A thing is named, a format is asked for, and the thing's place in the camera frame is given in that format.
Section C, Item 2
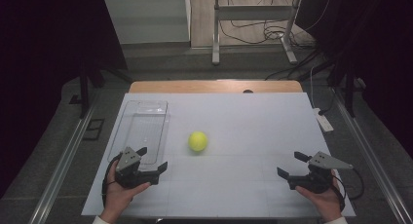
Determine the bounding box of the clear plastic tray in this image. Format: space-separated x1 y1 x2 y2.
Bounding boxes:
106 99 171 173

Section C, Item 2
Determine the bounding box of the black stand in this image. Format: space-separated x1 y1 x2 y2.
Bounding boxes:
68 59 134 120
296 52 368 119

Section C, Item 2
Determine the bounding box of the white power cable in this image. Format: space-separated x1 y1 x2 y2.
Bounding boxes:
309 65 318 110

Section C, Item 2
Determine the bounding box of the wooden table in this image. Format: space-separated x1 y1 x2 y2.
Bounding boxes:
129 80 304 94

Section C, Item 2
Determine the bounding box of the person's right hand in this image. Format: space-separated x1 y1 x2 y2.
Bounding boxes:
295 170 345 223

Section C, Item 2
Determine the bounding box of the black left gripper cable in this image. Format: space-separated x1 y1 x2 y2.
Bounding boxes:
101 154 122 208

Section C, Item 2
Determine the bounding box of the white power strip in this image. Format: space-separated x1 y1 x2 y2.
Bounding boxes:
312 107 335 133

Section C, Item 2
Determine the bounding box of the aluminium rail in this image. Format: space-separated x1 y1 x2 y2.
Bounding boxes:
332 87 413 224
28 91 100 224

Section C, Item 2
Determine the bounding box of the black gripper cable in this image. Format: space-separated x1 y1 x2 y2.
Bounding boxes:
101 154 122 208
330 168 365 212

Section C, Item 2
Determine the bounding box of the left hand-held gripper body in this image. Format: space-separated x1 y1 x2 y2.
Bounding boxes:
114 146 160 190

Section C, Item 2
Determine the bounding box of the white cabinet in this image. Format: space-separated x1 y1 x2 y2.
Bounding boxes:
103 0 192 46

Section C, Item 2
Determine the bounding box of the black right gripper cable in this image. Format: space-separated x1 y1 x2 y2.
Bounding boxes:
330 168 365 212

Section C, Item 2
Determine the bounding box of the person's left hand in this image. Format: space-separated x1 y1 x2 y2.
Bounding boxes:
100 165 152 223

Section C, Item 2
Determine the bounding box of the grey metal stand frame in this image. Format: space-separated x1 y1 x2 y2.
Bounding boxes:
211 0 304 66

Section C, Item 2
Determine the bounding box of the black floor plate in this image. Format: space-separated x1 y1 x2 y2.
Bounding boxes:
82 118 106 141

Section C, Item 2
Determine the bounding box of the white board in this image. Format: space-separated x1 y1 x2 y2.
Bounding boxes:
81 92 357 218

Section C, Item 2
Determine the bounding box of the dark curtain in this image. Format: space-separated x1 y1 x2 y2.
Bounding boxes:
0 0 129 199
295 0 413 150

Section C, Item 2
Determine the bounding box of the yellow tennis ball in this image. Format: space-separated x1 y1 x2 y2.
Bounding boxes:
187 131 209 153

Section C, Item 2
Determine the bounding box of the black plug cable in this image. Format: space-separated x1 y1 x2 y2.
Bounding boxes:
318 87 337 117

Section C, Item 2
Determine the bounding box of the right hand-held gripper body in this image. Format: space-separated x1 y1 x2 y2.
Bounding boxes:
287 151 355 195

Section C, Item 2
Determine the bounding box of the tangle of black floor cables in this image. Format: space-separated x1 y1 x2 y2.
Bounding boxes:
218 0 334 82

